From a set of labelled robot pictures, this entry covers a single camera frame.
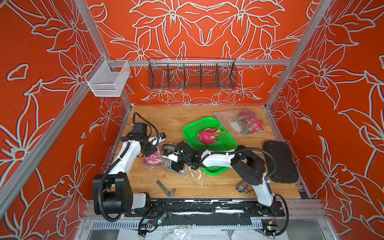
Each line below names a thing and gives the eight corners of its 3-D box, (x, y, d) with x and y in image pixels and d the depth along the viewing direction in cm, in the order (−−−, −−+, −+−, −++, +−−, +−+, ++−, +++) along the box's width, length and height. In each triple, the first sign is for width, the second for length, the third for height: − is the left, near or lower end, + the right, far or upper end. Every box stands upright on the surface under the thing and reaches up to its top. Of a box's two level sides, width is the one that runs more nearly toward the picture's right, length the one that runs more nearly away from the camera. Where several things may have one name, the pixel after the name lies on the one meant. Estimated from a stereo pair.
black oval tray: (271, 183, 83) (277, 179, 77) (259, 146, 98) (262, 140, 93) (295, 183, 83) (303, 179, 77) (279, 146, 98) (284, 140, 93)
